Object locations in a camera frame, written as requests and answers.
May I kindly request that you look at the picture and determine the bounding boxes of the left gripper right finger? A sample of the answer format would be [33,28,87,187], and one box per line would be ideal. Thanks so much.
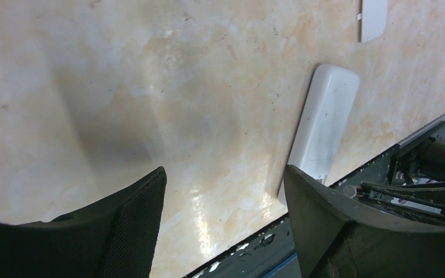
[283,165,445,277]

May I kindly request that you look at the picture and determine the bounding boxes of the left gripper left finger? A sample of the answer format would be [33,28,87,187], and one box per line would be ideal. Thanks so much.
[0,167,167,277]

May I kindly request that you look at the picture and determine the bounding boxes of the white remote control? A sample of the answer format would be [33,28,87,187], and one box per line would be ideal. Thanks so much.
[287,64,360,184]

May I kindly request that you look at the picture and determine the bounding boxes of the white battery cover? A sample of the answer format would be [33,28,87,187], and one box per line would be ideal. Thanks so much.
[356,0,388,43]

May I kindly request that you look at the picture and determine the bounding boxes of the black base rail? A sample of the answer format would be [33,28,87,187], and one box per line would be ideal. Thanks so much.
[190,122,445,277]

